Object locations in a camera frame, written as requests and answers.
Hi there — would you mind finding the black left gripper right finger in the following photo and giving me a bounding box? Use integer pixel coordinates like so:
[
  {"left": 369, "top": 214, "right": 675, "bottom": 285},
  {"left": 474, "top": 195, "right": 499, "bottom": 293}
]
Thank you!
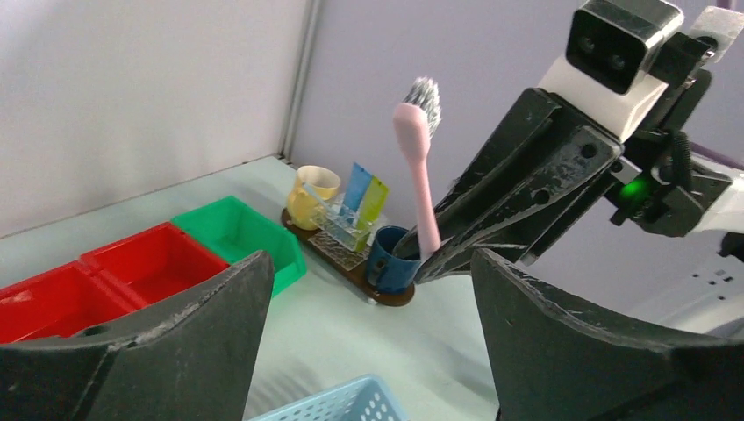
[{"left": 470, "top": 249, "right": 743, "bottom": 420}]

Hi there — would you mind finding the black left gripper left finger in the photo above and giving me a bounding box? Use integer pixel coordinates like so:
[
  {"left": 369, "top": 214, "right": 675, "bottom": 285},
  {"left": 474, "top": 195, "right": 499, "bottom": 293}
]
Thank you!
[{"left": 1, "top": 251, "right": 274, "bottom": 420}]

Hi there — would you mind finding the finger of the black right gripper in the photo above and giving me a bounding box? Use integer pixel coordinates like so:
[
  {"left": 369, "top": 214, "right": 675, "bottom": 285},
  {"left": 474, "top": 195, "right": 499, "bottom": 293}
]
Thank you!
[{"left": 432, "top": 88, "right": 562, "bottom": 259}]

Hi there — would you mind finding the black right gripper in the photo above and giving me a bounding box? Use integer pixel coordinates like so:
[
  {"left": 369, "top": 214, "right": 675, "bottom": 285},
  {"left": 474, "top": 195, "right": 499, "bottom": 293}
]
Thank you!
[{"left": 414, "top": 33, "right": 731, "bottom": 283}]

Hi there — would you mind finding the red plastic bin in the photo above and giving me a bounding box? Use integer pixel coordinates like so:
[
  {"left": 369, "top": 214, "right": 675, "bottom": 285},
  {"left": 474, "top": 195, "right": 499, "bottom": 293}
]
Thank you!
[{"left": 1, "top": 222, "right": 229, "bottom": 344}]

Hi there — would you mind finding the green bin with toothbrushes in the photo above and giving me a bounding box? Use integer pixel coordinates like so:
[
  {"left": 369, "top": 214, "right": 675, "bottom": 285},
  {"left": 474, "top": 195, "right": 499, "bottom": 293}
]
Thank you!
[{"left": 170, "top": 196, "right": 307, "bottom": 296}]

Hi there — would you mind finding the light blue plastic basket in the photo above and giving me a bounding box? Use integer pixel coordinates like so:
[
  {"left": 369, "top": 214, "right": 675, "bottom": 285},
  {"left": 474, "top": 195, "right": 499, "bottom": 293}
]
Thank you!
[{"left": 251, "top": 374, "right": 411, "bottom": 421}]

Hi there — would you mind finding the dark blue ceramic mug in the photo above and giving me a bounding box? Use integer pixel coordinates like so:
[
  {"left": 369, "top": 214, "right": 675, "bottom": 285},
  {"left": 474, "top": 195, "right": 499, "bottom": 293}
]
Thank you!
[{"left": 364, "top": 225, "right": 420, "bottom": 295}]

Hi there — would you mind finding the clear glass rectangular container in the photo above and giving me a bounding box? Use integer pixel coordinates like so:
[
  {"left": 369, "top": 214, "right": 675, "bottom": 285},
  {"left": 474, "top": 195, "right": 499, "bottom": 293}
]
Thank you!
[{"left": 310, "top": 195, "right": 388, "bottom": 252}]

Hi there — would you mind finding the yellow ceramic mug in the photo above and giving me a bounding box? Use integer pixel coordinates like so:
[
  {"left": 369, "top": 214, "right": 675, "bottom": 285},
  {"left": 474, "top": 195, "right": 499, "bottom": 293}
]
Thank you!
[{"left": 286, "top": 165, "right": 341, "bottom": 231}]

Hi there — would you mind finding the lime green toothpaste tube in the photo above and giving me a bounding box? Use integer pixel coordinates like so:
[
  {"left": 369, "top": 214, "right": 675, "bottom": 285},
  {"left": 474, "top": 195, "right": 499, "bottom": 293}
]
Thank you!
[{"left": 354, "top": 176, "right": 389, "bottom": 232}]

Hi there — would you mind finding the blue toothpaste tube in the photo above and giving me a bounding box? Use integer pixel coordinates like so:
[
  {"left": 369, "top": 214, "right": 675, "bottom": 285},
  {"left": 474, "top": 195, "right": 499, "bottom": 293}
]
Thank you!
[{"left": 340, "top": 162, "right": 373, "bottom": 216}]

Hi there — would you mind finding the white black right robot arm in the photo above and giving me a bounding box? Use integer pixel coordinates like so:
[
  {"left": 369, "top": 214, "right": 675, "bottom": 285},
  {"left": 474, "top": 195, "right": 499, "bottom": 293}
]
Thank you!
[{"left": 394, "top": 28, "right": 743, "bottom": 283}]

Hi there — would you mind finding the brown oval wooden tray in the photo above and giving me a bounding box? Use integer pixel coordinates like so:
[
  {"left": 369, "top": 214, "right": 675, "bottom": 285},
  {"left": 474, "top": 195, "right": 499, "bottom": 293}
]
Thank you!
[{"left": 281, "top": 208, "right": 415, "bottom": 307}]

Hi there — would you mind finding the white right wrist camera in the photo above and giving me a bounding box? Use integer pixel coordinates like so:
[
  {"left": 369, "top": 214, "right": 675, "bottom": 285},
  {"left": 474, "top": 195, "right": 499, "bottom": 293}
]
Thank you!
[{"left": 538, "top": 0, "right": 684, "bottom": 142}]

